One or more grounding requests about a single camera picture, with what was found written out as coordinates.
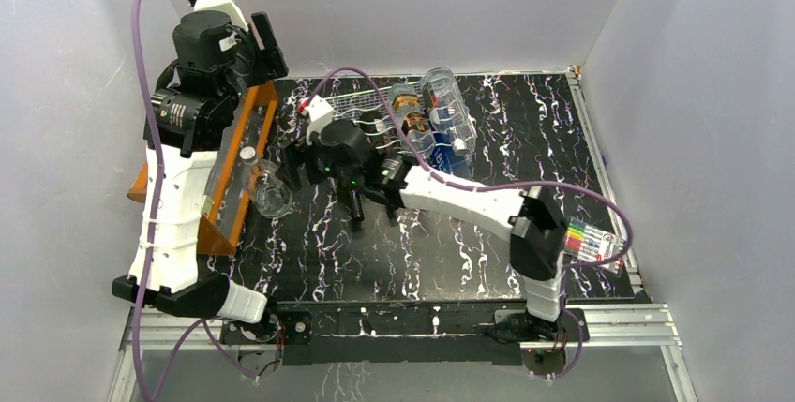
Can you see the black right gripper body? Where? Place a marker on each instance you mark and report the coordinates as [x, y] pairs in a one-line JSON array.
[[322, 166]]

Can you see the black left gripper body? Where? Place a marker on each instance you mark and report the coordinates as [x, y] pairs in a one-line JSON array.
[[259, 73]]

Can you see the clear bottle silver cap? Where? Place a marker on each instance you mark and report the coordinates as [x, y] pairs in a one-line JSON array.
[[270, 195]]

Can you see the square clear bottle black cap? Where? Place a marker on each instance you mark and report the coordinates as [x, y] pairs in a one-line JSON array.
[[412, 117]]

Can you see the round clear bottle white cap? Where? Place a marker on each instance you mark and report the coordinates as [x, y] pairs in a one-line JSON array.
[[447, 110]]

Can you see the dark wine bottle brown label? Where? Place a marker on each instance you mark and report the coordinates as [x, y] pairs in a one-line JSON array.
[[372, 123]]

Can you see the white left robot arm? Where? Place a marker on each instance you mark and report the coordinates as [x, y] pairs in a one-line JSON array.
[[194, 102]]

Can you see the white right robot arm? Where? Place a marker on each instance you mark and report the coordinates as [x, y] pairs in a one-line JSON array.
[[529, 220]]

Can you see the orange wooden shelf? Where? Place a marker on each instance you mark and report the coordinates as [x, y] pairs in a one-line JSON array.
[[226, 202]]

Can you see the pack of coloured markers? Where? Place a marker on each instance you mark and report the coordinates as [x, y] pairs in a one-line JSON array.
[[585, 243]]

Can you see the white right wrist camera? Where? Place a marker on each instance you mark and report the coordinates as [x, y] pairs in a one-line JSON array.
[[319, 113]]

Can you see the white wire wine rack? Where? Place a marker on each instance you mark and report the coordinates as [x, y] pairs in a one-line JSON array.
[[366, 110]]

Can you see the aluminium frame rail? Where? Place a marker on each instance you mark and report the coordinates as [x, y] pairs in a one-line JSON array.
[[429, 331]]

